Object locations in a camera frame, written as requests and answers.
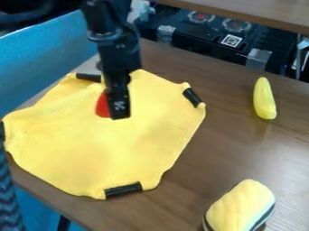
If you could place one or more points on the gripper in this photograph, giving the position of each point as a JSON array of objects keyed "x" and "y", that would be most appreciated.
[{"x": 120, "y": 57}]

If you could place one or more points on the red toy strawberry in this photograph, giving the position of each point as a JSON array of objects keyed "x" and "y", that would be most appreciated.
[{"x": 102, "y": 106}]

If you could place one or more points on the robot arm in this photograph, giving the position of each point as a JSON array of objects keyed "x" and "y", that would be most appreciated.
[{"x": 105, "y": 18}]

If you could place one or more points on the yellow cloth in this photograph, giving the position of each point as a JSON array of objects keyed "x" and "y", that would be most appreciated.
[{"x": 100, "y": 144}]

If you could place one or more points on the black tool case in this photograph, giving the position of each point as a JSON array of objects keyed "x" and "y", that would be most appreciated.
[{"x": 217, "y": 36}]

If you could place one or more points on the yellow toy banana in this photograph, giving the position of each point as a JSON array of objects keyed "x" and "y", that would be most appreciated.
[{"x": 264, "y": 99}]

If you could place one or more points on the yellow toy with black stripe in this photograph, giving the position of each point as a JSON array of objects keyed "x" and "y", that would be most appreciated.
[{"x": 239, "y": 207}]

